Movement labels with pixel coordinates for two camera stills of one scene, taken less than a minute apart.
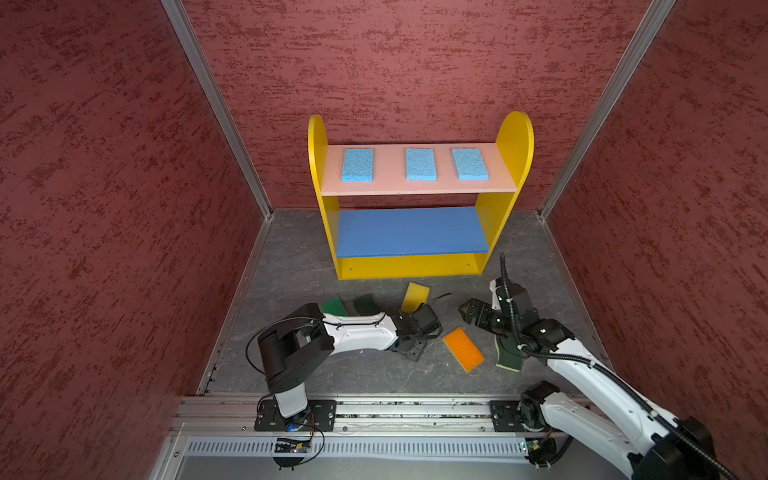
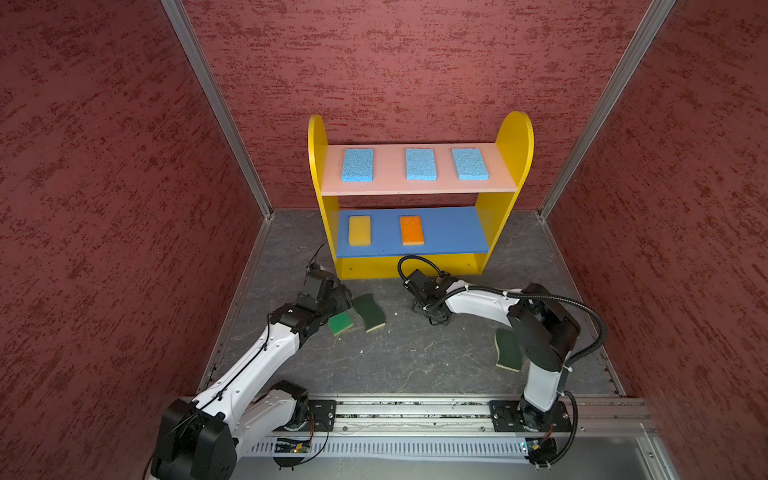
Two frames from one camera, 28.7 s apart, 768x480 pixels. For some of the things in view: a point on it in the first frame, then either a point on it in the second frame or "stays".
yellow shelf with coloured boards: x=418 y=210 stays
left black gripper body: x=415 y=351 -> x=338 y=301
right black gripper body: x=492 y=320 -> x=442 y=317
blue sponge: x=358 y=165 stays
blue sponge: x=469 y=163 stays
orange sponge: x=464 y=349 -> x=411 y=230
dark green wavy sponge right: x=510 y=356 stays
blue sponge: x=420 y=164 stays
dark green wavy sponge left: x=365 y=304 stays
